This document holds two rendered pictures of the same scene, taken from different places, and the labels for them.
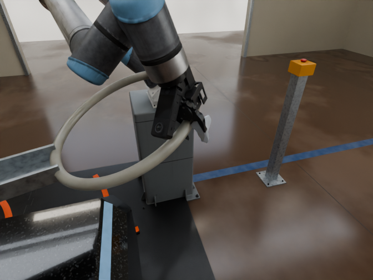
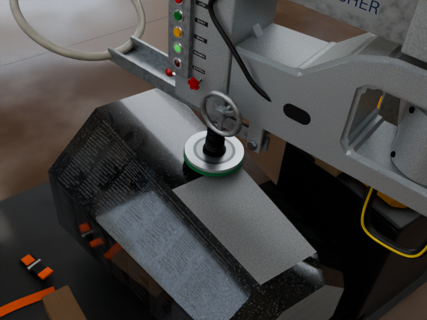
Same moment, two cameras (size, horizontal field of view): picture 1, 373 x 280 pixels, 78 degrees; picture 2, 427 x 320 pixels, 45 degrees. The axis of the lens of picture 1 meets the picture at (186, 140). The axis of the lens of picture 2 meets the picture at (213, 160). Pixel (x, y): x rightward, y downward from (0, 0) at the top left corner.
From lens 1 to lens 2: 224 cm
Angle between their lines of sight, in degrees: 82
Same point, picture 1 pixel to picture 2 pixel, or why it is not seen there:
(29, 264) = (169, 117)
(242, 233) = (14, 155)
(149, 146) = not seen: outside the picture
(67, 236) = (140, 109)
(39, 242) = (152, 121)
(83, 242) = (142, 100)
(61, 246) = (150, 108)
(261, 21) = not seen: outside the picture
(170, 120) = not seen: outside the picture
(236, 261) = (53, 156)
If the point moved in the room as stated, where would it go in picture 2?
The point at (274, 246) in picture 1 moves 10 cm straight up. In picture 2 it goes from (28, 129) to (25, 117)
